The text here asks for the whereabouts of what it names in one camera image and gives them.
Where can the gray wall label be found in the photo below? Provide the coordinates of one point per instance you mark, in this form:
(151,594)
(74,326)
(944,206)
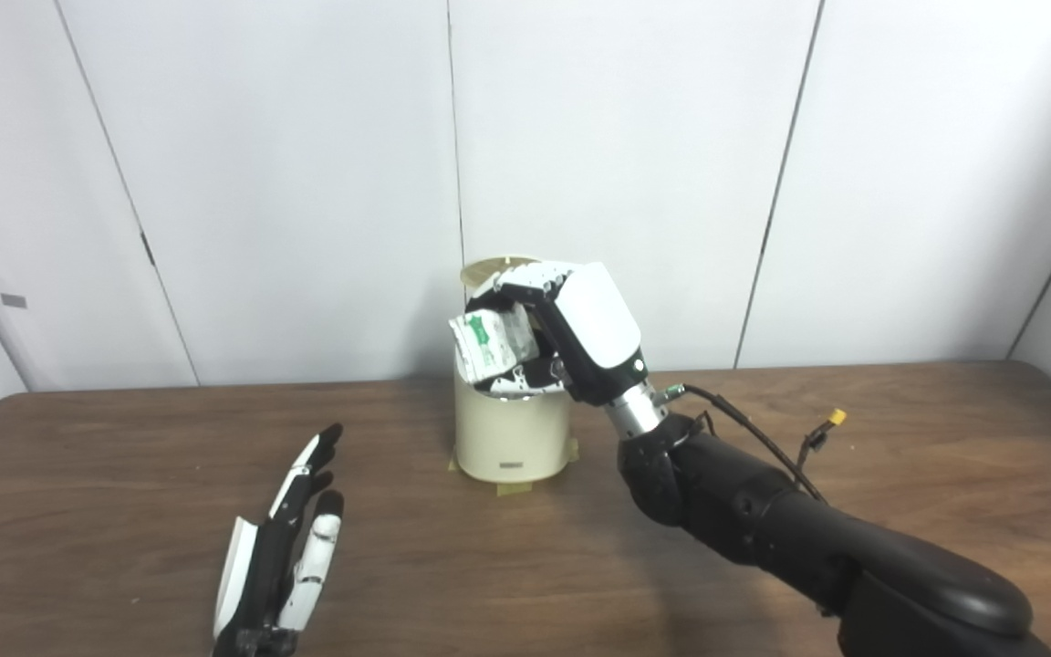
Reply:
(14,301)

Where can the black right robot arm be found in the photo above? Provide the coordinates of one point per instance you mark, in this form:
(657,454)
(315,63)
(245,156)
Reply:
(763,511)

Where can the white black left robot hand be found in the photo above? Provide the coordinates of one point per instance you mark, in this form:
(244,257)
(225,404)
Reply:
(261,575)

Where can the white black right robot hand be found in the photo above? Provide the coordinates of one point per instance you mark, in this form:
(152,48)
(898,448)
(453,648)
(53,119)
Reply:
(598,319)

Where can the green white milk carton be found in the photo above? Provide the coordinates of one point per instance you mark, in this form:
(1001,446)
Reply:
(489,342)

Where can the cream-colored bin body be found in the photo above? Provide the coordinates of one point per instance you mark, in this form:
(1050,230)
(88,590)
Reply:
(512,433)

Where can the cream round bin lid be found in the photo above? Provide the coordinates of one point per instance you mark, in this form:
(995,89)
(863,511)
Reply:
(483,271)

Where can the black wall panel hinge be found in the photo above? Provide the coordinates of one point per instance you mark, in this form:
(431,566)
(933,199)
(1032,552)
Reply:
(148,250)

